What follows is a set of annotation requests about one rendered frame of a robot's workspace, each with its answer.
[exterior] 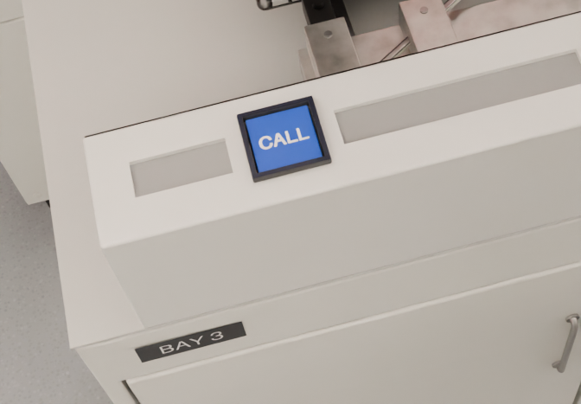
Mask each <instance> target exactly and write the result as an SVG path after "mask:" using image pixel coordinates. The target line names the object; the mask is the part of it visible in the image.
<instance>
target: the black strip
mask: <svg viewBox="0 0 581 404"><path fill-rule="evenodd" d="M580 12H581V11H578V12H574V13H571V14H567V15H563V16H569V15H573V14H577V13H580ZM563 16H557V17H554V18H550V19H546V20H543V21H539V22H545V21H549V20H552V19H556V18H560V17H563ZM539 22H533V23H529V24H526V25H523V26H520V27H516V28H512V29H518V28H522V27H526V26H529V25H533V24H535V23H539ZM512 29H506V30H503V31H499V32H495V33H492V34H488V35H494V34H498V33H501V32H505V31H509V30H512ZM488 35H482V36H478V37H475V38H471V39H468V40H464V41H460V42H466V41H470V40H474V39H477V38H481V37H484V36H488ZM460 42H454V43H451V44H447V45H444V46H441V47H437V48H443V47H447V46H450V45H454V44H458V43H460ZM437 48H431V49H427V50H424V51H420V52H417V53H413V54H409V55H415V54H419V53H423V52H426V51H430V50H433V49H437ZM409 55H403V56H400V57H396V58H392V59H389V60H385V61H391V60H395V59H398V58H402V57H406V56H409ZM385 61H379V62H375V63H372V64H369V65H366V66H362V67H368V66H372V65H375V64H379V63H382V62H385ZM362 67H356V68H352V69H349V70H345V71H341V72H338V73H334V74H340V73H344V72H347V71H351V70H355V69H358V68H362ZM334 74H328V75H324V76H321V77H317V78H314V79H310V80H316V79H320V78H323V77H327V76H330V75H334ZM310 80H304V81H300V82H297V83H294V84H290V85H287V86H283V87H289V86H293V85H296V84H300V83H304V82H307V81H310ZM283 87H277V88H273V89H270V90H266V91H263V92H259V93H265V92H269V91H272V90H276V89H279V88H283ZM259 93H253V94H249V95H246V96H242V97H238V98H235V99H241V98H245V97H248V96H252V95H255V94H259ZM235 99H229V100H225V101H221V102H218V103H215V104H212V105H208V106H214V105H218V104H221V103H225V102H228V101H232V100H235ZM208 106H202V107H198V108H195V109H191V110H187V111H184V112H190V111H193V110H197V109H201V108H204V107H208ZM184 112H178V113H174V114H170V115H167V116H163V117H160V118H156V119H150V120H146V121H143V122H140V123H136V124H133V125H139V124H142V123H146V122H150V121H153V120H157V119H162V118H166V117H169V116H173V115H176V114H180V113H184ZM133 125H127V126H123V127H119V128H116V129H112V130H109V131H115V130H118V129H122V128H125V127H129V126H133ZM109 131H103V132H99V133H95V134H92V135H88V136H85V138H87V137H91V136H94V135H98V134H101V133H105V132H109Z"/></svg>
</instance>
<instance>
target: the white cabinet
mask: <svg viewBox="0 0 581 404"><path fill-rule="evenodd" d="M76 351H77V353H78V354H79V355H80V357H81V359H82V360H83V361H84V363H85V364H86V366H87V367H88V368H89V369H90V371H91V372H92V373H93V375H94V377H95V378H96V379H97V381H98V382H99V384H100V385H101V387H102V388H103V389H104V390H105V392H106V393H107V394H108V396H109V397H110V399H111V400H112V402H113V403H114V404H581V218H578V219H576V220H572V221H566V222H562V223H559V224H555V225H552V226H549V227H545V228H539V229H535V230H532V231H529V232H525V233H522V234H516V235H512V236H509V237H506V238H502V239H499V240H492V241H489V242H486V243H482V244H479V245H475V246H472V247H466V248H463V249H459V250H456V251H452V252H448V253H443V254H439V255H436V256H432V257H429V258H425V259H421V260H416V261H413V262H409V263H405V264H402V265H398V266H393V267H389V268H386V269H382V270H379V271H375V272H372V273H366V274H362V275H359V276H355V277H353V278H349V279H343V280H339V281H336V282H332V283H329V284H326V285H319V286H316V287H312V288H309V289H306V290H302V291H299V292H293V293H289V294H286V295H283V296H279V297H275V298H269V299H266V300H263V301H259V302H256V303H252V304H249V305H242V306H240V307H236V308H232V309H229V310H225V311H219V312H216V313H213V314H209V315H206V316H202V317H197V318H193V319H189V320H186V321H182V322H179V323H175V324H170V325H166V326H163V327H159V328H155V329H152V330H147V331H143V332H139V333H136V334H132V335H129V336H126V337H120V338H116V339H112V340H109V341H106V342H103V343H96V344H93V345H89V346H86V347H83V348H79V349H76Z"/></svg>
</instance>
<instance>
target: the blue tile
mask: <svg viewBox="0 0 581 404"><path fill-rule="evenodd" d="M246 129H247V131H248V135H249V138H250V142H251V146H252V151H253V155H254V158H255V162H256V165H257V168H258V172H263V171H267V170H273V169H276V168H279V167H283V166H286V165H290V164H296V163H300V162H303V161H307V160H310V159H314V158H318V157H322V151H321V148H320V145H319V142H318V139H317V136H316V131H315V128H314V125H313V122H312V119H311V116H310V111H309V108H308V106H299V107H296V108H292V109H289V110H285V111H282V112H275V113H273V114H269V115H265V116H262V117H258V118H255V119H248V120H246Z"/></svg>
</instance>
